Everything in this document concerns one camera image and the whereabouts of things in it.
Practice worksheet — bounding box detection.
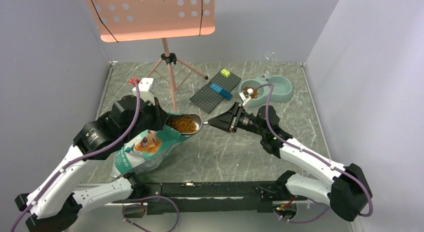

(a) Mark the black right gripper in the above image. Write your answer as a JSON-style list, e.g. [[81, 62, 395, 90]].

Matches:
[[208, 101, 268, 137]]

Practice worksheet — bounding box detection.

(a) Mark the metal food scoop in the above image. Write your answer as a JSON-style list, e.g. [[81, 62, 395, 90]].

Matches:
[[165, 113, 209, 136]]

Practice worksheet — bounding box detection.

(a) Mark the green pet food bag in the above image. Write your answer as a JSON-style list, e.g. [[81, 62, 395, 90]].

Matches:
[[111, 125, 191, 179]]

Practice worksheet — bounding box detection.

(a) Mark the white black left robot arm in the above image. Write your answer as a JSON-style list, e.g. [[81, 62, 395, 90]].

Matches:
[[15, 95, 168, 232]]

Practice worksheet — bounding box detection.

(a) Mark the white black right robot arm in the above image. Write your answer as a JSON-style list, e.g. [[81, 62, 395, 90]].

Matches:
[[206, 102, 374, 222]]

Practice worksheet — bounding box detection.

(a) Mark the teal double pet bowl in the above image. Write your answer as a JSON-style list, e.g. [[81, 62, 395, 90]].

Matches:
[[238, 73, 293, 108]]

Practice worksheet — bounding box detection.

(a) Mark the dark blue toy brick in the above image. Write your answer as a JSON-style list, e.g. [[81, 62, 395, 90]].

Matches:
[[220, 90, 233, 101]]

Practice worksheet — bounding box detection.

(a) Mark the brown kibble in bowl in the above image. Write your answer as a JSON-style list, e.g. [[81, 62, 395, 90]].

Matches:
[[243, 86, 259, 99]]

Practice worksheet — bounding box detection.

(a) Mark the dark grey brick baseplate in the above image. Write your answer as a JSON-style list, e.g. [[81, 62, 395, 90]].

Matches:
[[189, 69, 241, 114]]

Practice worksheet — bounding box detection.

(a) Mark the yellow toy brick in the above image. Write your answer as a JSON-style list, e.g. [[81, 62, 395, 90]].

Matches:
[[220, 68, 231, 78]]

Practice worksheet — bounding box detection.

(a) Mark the brown kibble in scoop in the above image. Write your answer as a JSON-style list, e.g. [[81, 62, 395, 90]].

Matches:
[[166, 115, 197, 134]]

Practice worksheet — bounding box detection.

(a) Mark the pink music stand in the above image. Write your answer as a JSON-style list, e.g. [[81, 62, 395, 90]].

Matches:
[[85, 0, 216, 111]]

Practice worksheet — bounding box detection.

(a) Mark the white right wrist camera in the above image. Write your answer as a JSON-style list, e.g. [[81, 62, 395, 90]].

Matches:
[[238, 90, 251, 107]]

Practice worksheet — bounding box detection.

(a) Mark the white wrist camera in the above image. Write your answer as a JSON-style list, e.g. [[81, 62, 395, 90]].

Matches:
[[129, 76, 157, 105], [238, 90, 251, 107]]

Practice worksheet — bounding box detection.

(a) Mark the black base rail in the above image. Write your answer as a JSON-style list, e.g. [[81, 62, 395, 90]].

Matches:
[[120, 181, 305, 215]]

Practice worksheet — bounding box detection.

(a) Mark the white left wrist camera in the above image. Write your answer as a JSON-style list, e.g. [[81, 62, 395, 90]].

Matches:
[[129, 76, 157, 105]]

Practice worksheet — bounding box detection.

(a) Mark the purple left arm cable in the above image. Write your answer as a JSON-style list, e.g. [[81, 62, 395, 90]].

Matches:
[[9, 77, 142, 232]]

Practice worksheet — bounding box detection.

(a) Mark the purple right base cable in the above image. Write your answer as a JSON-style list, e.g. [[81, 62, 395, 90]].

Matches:
[[276, 197, 332, 224]]

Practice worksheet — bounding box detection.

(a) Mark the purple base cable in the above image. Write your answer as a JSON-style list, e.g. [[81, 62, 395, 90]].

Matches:
[[276, 197, 332, 224], [121, 195, 180, 232]]

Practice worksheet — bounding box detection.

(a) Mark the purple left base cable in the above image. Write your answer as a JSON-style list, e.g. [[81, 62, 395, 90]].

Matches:
[[121, 195, 180, 232]]

